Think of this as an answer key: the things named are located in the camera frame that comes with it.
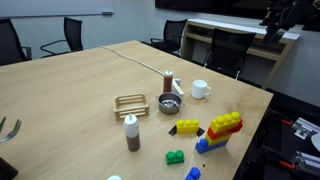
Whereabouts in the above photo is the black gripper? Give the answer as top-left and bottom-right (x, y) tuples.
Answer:
(260, 0), (299, 44)

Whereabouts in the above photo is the multicolour lego stack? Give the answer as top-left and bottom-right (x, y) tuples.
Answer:
(195, 111), (244, 155)

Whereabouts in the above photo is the yellow lego brick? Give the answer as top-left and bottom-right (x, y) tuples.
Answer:
(175, 119), (200, 135)

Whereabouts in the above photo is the green lego brick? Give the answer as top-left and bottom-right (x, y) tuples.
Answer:
(165, 149), (185, 166)

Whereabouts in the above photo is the blue lego brick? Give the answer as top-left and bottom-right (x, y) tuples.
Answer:
(184, 166), (202, 180)

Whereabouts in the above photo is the wooden bench shelf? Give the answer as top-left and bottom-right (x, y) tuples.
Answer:
(181, 18), (301, 90)

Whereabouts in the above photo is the black office chair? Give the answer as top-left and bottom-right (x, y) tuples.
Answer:
(40, 16), (84, 59)
(0, 18), (33, 67)
(149, 18), (188, 56)
(203, 27), (258, 80)

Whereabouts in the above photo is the white ceramic mug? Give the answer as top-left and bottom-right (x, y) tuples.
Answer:
(191, 79), (213, 100)

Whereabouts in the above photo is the grey round disc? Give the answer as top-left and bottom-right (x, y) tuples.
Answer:
(310, 133), (320, 153)

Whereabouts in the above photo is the brown sauce bottle white cap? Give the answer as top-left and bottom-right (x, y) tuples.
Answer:
(162, 69), (174, 94)
(123, 113), (141, 153)

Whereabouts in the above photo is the small metal pot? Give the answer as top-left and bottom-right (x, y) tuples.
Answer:
(155, 92), (185, 116)

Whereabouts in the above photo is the small wooden crate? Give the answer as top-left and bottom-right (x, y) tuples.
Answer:
(113, 93), (150, 121)

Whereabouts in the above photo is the dark brown object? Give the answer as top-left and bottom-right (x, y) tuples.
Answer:
(0, 156), (19, 180)

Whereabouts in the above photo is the black wall screen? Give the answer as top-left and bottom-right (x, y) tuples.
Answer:
(154, 0), (269, 20)

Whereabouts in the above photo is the orange handled clamp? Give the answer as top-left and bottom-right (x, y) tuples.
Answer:
(263, 146), (297, 171)
(266, 111), (295, 128)

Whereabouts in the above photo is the aluminium extrusion bracket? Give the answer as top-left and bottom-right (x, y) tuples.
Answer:
(291, 117), (320, 140)

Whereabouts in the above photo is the aluminium extrusion rail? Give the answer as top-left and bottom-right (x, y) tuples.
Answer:
(293, 151), (320, 175)

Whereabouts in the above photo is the cream power cord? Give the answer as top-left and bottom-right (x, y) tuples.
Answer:
(99, 45), (166, 77)

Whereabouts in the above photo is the wall whiteboard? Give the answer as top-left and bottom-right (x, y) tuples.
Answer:
(0, 0), (115, 18)

